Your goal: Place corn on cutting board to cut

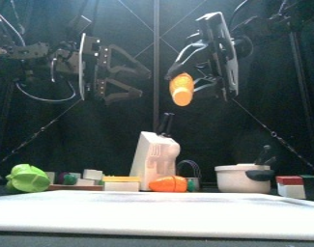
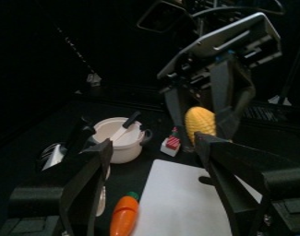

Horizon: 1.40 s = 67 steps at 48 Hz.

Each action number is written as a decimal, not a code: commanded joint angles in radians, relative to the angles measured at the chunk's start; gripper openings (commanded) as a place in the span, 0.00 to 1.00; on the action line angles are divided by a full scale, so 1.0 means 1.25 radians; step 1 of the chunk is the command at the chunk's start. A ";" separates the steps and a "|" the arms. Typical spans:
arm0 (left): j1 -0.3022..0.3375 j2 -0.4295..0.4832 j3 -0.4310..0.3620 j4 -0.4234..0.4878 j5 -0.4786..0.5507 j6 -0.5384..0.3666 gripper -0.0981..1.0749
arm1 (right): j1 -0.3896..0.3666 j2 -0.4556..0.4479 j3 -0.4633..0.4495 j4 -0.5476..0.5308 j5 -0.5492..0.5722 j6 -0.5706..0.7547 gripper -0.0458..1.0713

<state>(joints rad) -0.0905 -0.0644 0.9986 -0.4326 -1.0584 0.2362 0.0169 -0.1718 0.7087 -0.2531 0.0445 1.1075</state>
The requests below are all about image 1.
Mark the white cutting board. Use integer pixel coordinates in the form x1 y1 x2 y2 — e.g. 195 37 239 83
0 189 314 242

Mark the white knife block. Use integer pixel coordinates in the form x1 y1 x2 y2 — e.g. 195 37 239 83
128 130 181 192

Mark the black utensil in pot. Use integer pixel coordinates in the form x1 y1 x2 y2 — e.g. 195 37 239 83
254 144 278 166

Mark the white toy cube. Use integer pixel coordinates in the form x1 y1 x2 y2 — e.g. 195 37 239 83
82 169 105 181

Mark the yellow and white toy block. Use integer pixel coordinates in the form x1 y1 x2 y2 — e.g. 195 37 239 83
101 175 142 193

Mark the small green toy vegetable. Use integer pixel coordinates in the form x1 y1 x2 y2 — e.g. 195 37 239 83
62 174 79 186

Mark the purple toy vegetable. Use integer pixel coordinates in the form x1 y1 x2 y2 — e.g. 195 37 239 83
54 171 70 185

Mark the orange toy carrot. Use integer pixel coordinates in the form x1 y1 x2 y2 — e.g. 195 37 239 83
148 175 197 194

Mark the brown wooden tray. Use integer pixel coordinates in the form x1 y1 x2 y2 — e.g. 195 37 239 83
47 183 105 192

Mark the green toy pepper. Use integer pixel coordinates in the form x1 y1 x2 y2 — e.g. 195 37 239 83
4 163 53 194

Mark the red and white toy block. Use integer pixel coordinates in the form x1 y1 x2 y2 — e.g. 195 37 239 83
275 175 307 200

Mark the dark box with green rim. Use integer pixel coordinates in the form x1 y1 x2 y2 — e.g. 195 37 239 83
299 174 314 203

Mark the vertical metal frame pole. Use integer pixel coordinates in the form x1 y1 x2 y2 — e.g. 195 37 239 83
153 0 160 133

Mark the black knife handle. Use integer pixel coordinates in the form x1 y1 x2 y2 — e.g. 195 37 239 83
164 112 176 137
157 112 169 135

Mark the grey cable loop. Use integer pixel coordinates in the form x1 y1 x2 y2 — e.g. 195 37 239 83
15 80 79 104

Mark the metal wire basket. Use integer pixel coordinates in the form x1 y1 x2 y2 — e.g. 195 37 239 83
176 159 203 191

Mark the white pot with black handle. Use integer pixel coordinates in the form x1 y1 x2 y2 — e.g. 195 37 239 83
213 163 276 195

